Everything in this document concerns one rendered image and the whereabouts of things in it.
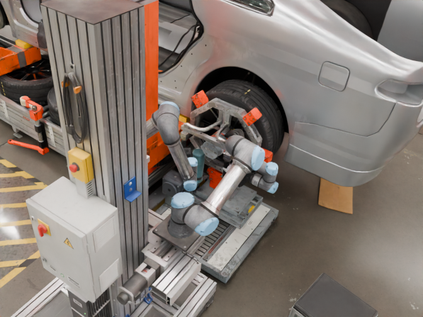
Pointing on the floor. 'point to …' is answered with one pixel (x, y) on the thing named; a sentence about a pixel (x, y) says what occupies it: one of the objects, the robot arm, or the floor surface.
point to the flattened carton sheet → (335, 197)
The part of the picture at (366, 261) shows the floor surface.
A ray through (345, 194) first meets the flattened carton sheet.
